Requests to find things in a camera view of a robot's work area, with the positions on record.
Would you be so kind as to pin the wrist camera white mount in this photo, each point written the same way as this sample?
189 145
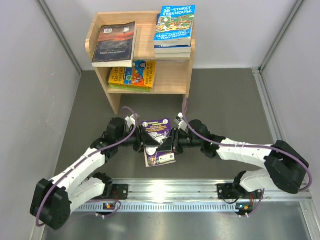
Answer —
132 121
179 120

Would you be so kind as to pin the blue 91-Storey Treehouse book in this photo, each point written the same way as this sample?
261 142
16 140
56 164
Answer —
172 50

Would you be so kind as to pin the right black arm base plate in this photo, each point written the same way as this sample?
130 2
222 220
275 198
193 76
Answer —
230 191

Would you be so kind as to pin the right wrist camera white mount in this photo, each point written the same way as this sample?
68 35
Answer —
179 120

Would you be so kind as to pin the lime green 65-Storey Treehouse book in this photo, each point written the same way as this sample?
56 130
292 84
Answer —
130 88

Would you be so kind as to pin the yellow 130-Storey Treehouse book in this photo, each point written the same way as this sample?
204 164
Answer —
142 74

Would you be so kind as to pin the wooden two-tier bookshelf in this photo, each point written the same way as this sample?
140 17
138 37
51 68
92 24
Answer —
173 75

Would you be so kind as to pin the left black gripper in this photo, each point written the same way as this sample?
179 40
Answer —
144 138

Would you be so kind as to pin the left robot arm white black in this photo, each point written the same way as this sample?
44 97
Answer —
56 199

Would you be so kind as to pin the blue 26-Storey Treehouse book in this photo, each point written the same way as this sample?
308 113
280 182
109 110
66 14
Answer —
178 10

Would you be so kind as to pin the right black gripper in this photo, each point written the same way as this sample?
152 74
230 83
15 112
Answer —
167 146

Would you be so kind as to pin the aluminium mounting rail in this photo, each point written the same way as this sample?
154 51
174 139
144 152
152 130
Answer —
172 190

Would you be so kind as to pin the purple Treehouse book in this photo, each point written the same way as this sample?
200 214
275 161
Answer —
159 131

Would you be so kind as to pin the dark sunset cover book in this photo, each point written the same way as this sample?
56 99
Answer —
115 46

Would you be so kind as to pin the slotted grey cable duct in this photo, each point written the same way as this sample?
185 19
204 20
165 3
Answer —
175 207

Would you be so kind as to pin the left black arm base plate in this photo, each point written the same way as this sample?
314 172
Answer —
118 192

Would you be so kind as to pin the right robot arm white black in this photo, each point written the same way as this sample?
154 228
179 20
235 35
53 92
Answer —
279 165

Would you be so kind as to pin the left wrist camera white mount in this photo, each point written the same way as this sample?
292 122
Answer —
132 121

